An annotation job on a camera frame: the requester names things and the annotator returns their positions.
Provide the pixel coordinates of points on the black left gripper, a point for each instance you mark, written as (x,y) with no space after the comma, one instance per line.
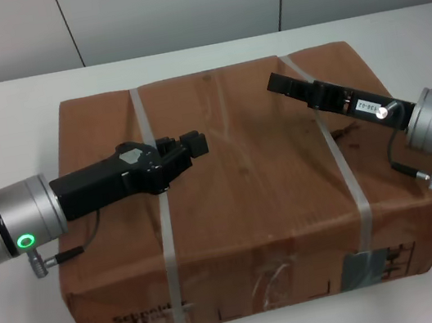
(91,186)

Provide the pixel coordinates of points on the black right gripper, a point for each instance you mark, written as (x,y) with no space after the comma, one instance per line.
(355,103)

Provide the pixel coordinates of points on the brown cardboard box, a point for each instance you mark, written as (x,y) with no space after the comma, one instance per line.
(253,188)

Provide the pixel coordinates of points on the clear tape patch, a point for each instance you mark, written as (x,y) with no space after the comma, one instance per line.
(275,282)

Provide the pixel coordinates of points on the grey tape patch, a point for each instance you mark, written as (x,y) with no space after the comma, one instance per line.
(362,267)

